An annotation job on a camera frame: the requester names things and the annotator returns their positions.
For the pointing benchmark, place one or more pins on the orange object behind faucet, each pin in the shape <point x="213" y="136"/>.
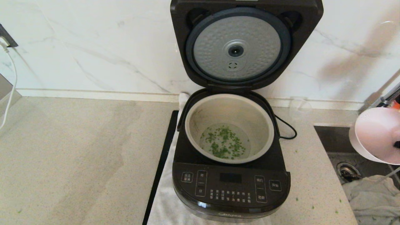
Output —
<point x="397" y="104"/>

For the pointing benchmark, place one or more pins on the clear plastic cup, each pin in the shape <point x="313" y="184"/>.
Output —
<point x="300" y="107"/>

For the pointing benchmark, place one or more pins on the grey inner cooking pot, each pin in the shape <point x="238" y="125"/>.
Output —
<point x="229" y="107"/>

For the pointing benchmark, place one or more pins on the white plug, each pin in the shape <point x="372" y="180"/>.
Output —
<point x="3" y="42"/>

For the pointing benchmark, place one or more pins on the white round bowl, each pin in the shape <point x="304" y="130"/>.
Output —
<point x="375" y="134"/>

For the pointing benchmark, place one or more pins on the grey crumpled cloth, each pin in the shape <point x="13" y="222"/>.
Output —
<point x="375" y="200"/>

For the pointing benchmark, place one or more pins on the stainless steel sink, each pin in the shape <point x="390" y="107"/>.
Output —
<point x="334" y="140"/>

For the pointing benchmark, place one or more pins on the chrome faucet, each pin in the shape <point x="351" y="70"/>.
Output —
<point x="389" y="98"/>

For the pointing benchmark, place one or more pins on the grey side panel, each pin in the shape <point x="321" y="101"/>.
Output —
<point x="4" y="90"/>

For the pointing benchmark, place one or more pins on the chopped green vegetables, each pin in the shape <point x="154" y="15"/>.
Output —
<point x="223" y="142"/>

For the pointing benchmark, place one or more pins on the metal sink drain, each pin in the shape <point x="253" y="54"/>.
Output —
<point x="346" y="170"/>

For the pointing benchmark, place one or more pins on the white towel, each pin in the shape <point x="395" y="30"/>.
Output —
<point x="162" y="203"/>

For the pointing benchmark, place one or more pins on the black flat strip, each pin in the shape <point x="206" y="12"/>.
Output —
<point x="162" y="156"/>

